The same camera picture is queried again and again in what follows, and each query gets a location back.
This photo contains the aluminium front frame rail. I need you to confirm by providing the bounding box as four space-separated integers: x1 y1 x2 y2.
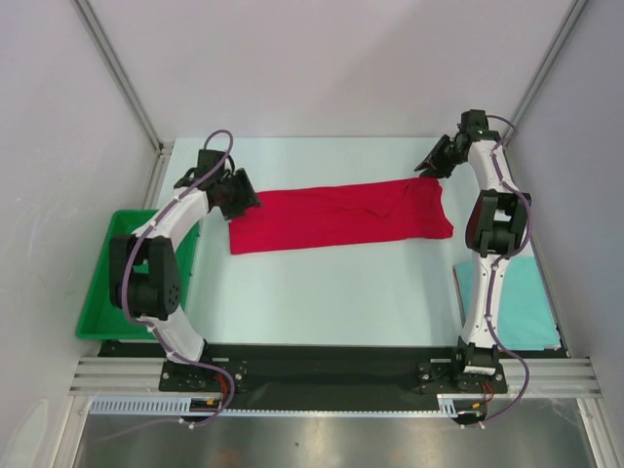
69 357 602 398

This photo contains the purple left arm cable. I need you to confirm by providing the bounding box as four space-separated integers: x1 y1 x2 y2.
92 129 236 443

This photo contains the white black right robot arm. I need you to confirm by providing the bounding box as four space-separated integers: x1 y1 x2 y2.
415 109 531 391

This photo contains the left aluminium corner post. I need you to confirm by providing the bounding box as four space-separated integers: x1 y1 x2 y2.
70 0 173 155

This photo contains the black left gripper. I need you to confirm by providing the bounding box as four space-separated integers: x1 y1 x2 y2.
216 169 262 220

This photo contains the right aluminium corner post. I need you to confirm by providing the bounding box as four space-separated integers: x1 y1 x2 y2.
503 0 593 139

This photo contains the white slotted cable duct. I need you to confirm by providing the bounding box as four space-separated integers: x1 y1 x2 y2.
89 395 485 418

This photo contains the folded teal t-shirt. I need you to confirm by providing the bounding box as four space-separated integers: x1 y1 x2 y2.
452 256 562 351

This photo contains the red t-shirt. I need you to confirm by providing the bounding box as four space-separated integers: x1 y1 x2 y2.
229 177 453 255

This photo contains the aluminium corner post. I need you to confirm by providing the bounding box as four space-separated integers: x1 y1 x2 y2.
503 0 593 139
70 0 173 155

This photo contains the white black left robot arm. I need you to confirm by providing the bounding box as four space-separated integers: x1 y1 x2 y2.
109 149 260 390

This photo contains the green plastic bin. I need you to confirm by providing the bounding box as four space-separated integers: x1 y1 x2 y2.
75 210 200 341

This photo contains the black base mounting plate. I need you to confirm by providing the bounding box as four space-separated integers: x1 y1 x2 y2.
97 340 570 411

